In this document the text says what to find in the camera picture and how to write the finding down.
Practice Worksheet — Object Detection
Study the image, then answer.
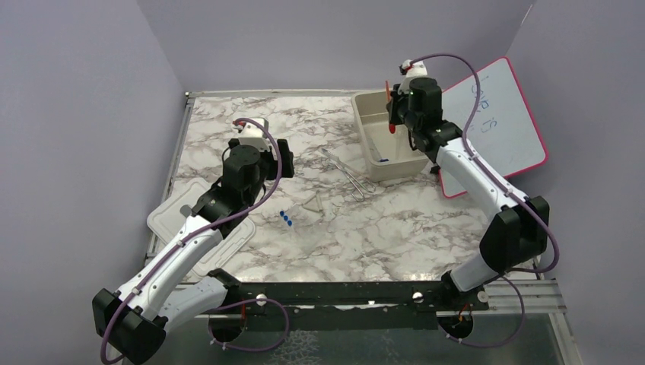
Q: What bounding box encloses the red plastic spatula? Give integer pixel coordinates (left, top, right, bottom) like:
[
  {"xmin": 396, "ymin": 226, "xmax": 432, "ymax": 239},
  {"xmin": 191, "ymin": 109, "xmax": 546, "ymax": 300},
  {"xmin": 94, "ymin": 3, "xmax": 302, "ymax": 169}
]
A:
[{"xmin": 385, "ymin": 80, "xmax": 396, "ymax": 135}]

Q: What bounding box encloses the metal test tube clamp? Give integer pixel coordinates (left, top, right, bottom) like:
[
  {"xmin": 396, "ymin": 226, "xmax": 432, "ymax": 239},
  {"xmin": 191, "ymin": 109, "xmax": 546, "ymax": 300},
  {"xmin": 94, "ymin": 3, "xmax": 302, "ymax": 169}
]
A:
[{"xmin": 320, "ymin": 148, "xmax": 377, "ymax": 202}]

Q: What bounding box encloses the pink framed whiteboard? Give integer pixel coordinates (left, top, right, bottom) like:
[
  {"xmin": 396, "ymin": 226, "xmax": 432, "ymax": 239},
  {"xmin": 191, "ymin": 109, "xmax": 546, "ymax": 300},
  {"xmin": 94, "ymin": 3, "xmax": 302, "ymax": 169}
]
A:
[{"xmin": 442, "ymin": 57, "xmax": 548, "ymax": 177}]

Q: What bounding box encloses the blue base graduated cylinder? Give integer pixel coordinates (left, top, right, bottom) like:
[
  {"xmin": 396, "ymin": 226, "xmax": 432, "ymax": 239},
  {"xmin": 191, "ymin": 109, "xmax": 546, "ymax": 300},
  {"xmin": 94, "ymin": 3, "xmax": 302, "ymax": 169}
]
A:
[{"xmin": 367, "ymin": 135, "xmax": 389, "ymax": 163}]

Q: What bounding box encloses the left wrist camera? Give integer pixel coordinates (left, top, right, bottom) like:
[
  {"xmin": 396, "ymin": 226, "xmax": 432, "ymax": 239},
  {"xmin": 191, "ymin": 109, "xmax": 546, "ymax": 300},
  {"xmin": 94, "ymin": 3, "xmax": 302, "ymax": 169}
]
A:
[{"xmin": 233, "ymin": 121, "xmax": 272, "ymax": 152}]

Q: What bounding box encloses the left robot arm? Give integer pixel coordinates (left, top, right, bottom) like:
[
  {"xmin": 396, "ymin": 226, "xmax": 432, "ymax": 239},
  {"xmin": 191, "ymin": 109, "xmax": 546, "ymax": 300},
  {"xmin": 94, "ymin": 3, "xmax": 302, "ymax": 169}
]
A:
[{"xmin": 92, "ymin": 138, "xmax": 294, "ymax": 364}]

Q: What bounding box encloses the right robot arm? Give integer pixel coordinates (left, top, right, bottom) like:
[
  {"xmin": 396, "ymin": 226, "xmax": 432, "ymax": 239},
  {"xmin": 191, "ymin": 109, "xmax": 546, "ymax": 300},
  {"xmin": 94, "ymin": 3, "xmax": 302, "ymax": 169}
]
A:
[{"xmin": 386, "ymin": 77, "xmax": 550, "ymax": 309}]

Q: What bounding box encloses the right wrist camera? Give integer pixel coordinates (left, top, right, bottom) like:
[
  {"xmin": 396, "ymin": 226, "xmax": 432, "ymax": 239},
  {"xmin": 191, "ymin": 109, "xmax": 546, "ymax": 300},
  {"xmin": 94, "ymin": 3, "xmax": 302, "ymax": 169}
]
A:
[{"xmin": 399, "ymin": 59, "xmax": 428, "ymax": 81}]

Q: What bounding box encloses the white plastic bin lid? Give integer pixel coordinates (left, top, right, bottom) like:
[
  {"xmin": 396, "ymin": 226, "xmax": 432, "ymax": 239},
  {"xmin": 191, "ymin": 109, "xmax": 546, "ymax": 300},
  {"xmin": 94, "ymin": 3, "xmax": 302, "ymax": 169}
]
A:
[{"xmin": 146, "ymin": 179, "xmax": 257, "ymax": 279}]

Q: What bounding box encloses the beige plastic bin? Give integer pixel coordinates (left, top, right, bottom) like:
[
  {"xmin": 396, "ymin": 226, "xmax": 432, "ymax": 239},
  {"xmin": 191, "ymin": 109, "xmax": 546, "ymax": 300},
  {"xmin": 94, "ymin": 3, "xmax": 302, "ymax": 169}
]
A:
[{"xmin": 351, "ymin": 91, "xmax": 434, "ymax": 182}]

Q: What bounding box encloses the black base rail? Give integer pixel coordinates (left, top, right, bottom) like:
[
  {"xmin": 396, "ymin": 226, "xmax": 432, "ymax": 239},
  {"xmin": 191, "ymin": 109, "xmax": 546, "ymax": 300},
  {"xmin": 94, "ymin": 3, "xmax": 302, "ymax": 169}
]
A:
[{"xmin": 207, "ymin": 279, "xmax": 489, "ymax": 336}]

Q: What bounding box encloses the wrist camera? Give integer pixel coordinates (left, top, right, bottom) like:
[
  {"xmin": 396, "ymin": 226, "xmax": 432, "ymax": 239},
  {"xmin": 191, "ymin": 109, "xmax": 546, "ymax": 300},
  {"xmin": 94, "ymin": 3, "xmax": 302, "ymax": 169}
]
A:
[
  {"xmin": 233, "ymin": 121, "xmax": 272, "ymax": 152},
  {"xmin": 399, "ymin": 59, "xmax": 428, "ymax": 81}
]

